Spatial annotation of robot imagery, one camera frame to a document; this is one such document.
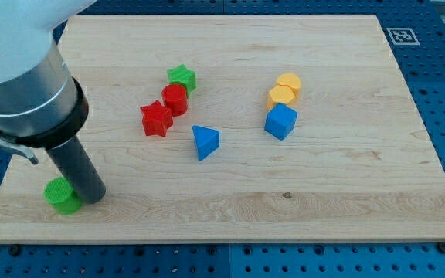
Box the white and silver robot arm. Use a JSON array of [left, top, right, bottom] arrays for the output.
[[0, 0, 95, 148]]

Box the blue triangle block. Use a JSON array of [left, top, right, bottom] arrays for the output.
[[192, 125, 220, 161]]

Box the light wooden board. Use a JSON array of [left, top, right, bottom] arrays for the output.
[[0, 15, 445, 245]]

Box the blue cube block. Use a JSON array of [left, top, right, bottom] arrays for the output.
[[264, 103, 298, 141]]

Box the red cylinder block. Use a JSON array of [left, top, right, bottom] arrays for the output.
[[161, 84, 188, 117]]

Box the red star block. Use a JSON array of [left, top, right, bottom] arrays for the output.
[[140, 100, 173, 137]]

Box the yellow hexagon block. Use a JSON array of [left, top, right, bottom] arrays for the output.
[[267, 85, 296, 110]]

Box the green star block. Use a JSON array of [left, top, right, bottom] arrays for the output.
[[167, 64, 197, 98]]

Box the yellow cylinder block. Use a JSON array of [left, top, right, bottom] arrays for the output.
[[276, 73, 302, 97]]

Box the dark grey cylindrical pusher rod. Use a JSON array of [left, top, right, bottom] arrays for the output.
[[46, 136, 106, 204]]

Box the green cylinder block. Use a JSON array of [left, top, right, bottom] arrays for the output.
[[43, 177, 83, 215]]

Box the white fiducial marker tag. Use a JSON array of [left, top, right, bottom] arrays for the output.
[[386, 27, 420, 46]]

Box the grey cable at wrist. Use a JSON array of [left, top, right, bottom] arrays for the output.
[[0, 120, 39, 166]]

